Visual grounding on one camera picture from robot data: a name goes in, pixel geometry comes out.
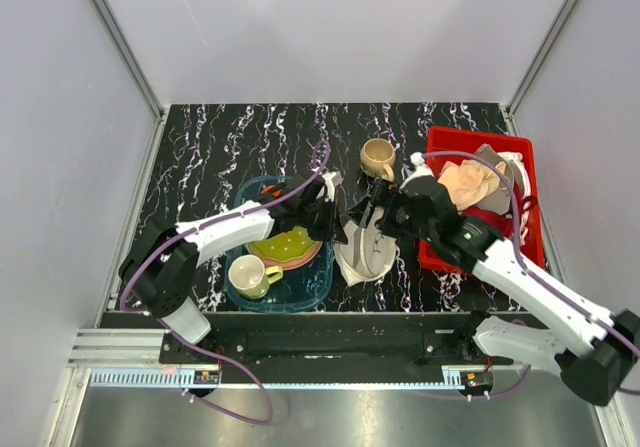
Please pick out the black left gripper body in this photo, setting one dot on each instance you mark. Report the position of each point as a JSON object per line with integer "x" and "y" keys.
{"x": 317, "y": 218}

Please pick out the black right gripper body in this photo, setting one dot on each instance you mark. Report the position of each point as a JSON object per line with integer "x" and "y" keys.
{"x": 397, "y": 219}

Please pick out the peach bra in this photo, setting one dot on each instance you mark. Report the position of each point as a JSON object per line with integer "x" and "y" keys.
{"x": 468, "y": 183}

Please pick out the red bra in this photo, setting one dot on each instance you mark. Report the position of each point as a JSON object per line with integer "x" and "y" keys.
{"x": 504, "y": 222}

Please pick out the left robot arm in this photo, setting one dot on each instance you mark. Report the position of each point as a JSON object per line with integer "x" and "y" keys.
{"x": 161, "y": 264}

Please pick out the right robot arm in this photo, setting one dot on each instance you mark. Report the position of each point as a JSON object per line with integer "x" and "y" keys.
{"x": 588, "y": 346}

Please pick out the grey bra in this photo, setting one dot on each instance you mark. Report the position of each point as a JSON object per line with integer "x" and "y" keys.
{"x": 499, "y": 200}

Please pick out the white lace bra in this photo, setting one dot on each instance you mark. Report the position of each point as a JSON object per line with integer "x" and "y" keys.
{"x": 515, "y": 161}

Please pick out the green polka dot bowl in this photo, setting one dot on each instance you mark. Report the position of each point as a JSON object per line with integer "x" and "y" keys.
{"x": 297, "y": 234}

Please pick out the orange mug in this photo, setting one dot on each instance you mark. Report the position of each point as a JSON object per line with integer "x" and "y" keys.
{"x": 274, "y": 190}

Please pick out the pink plate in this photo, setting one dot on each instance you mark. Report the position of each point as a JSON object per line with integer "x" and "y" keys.
{"x": 305, "y": 259}

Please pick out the beige ceramic mug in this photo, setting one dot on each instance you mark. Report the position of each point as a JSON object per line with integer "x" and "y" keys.
{"x": 377, "y": 159}

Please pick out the teal transparent plastic tub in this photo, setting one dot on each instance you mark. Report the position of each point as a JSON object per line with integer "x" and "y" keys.
{"x": 299, "y": 290}

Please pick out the cream and yellow mug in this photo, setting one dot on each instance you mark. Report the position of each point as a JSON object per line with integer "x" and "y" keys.
{"x": 252, "y": 278}

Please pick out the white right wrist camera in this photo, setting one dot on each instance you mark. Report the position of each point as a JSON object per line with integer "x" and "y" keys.
{"x": 418, "y": 169}

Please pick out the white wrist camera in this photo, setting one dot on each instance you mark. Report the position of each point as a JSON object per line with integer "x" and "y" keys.
{"x": 418, "y": 169}
{"x": 331, "y": 181}

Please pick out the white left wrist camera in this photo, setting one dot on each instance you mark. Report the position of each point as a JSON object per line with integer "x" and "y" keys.
{"x": 331, "y": 181}

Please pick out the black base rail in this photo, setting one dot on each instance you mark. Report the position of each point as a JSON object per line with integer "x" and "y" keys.
{"x": 331, "y": 348}

